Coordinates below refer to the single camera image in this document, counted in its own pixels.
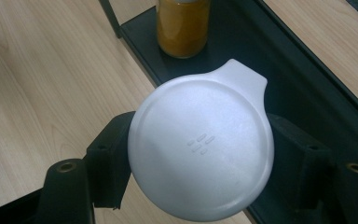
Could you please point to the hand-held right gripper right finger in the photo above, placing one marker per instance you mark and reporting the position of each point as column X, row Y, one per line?
column 301, row 155

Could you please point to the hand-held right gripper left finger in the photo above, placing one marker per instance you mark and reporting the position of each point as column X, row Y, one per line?
column 108, row 158

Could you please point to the black metal rack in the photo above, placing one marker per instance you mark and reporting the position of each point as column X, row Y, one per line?
column 292, row 77

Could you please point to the red spice jar white lid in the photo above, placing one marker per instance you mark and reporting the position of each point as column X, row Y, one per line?
column 199, row 140

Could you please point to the orange spice jar green band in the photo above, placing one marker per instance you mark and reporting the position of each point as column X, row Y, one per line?
column 181, row 31

